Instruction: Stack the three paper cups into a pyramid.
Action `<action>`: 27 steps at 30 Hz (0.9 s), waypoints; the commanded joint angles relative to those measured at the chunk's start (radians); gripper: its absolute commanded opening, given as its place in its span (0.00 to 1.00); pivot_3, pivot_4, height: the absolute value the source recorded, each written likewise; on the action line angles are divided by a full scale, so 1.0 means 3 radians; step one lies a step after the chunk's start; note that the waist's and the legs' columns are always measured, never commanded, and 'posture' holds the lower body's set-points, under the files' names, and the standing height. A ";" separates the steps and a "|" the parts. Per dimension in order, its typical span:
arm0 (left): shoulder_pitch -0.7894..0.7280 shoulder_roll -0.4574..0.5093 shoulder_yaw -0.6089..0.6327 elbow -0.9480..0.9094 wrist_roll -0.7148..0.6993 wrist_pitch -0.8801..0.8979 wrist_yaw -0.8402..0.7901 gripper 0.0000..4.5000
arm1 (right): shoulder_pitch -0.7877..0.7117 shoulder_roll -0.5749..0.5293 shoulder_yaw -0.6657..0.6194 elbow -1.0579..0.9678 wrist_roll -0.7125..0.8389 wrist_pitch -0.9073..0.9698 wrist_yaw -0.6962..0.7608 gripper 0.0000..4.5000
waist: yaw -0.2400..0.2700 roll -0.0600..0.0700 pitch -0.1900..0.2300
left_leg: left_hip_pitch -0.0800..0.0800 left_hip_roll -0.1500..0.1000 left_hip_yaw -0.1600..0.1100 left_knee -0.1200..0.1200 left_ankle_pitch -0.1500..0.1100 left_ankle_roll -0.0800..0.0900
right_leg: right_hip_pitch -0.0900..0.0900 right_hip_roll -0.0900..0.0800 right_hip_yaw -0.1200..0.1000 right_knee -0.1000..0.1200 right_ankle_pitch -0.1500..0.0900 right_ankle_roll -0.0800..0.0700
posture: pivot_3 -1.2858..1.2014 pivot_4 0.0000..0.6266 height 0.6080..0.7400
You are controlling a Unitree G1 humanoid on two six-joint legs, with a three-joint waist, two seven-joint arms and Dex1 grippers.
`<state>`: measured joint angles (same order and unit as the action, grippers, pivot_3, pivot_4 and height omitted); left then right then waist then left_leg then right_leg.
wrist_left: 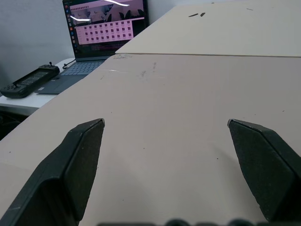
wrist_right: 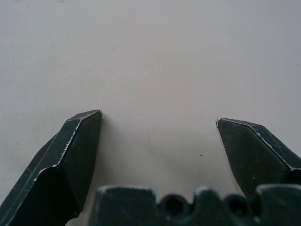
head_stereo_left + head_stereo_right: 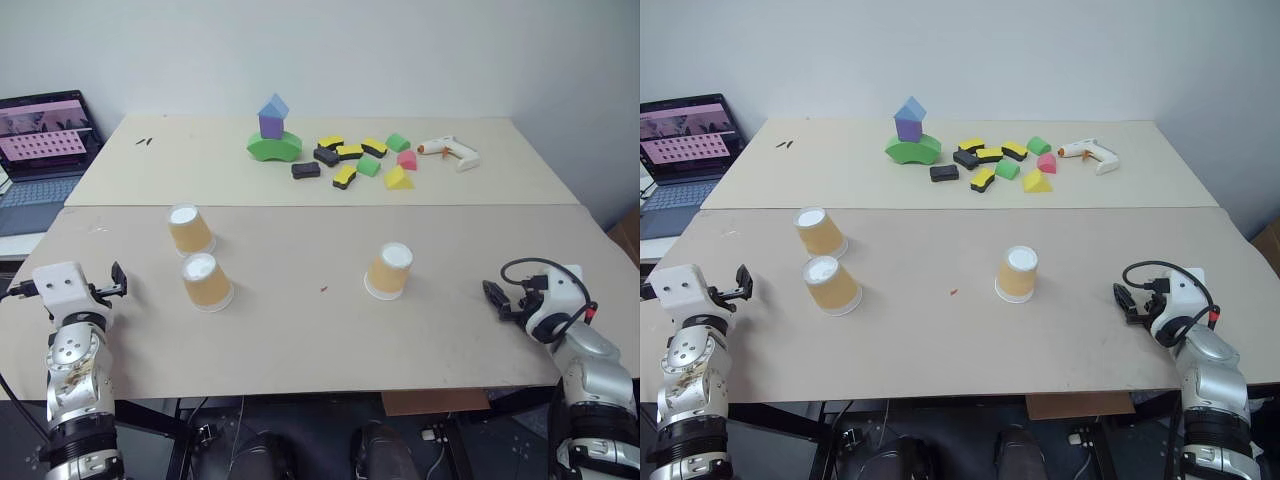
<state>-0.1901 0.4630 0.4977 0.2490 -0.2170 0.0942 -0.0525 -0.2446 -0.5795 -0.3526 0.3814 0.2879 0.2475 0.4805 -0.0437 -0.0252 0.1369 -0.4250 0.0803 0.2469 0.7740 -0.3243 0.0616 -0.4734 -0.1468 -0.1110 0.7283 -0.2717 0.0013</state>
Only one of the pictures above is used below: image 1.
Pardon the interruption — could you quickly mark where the grey open laptop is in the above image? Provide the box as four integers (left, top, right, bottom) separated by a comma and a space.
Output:
35, 0, 150, 95

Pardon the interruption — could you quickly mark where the white side table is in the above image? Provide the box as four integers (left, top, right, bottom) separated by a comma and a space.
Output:
0, 57, 76, 117

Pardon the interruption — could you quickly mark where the black laptop cable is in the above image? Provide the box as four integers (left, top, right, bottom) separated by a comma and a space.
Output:
62, 59, 76, 70

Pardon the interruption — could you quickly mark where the black handheld game controller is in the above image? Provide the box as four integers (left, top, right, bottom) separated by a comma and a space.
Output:
0, 62, 60, 99

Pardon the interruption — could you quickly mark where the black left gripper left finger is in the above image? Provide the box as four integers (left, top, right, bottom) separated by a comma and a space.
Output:
0, 118, 105, 226

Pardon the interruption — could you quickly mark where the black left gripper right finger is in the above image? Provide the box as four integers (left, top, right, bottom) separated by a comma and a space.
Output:
227, 119, 301, 222

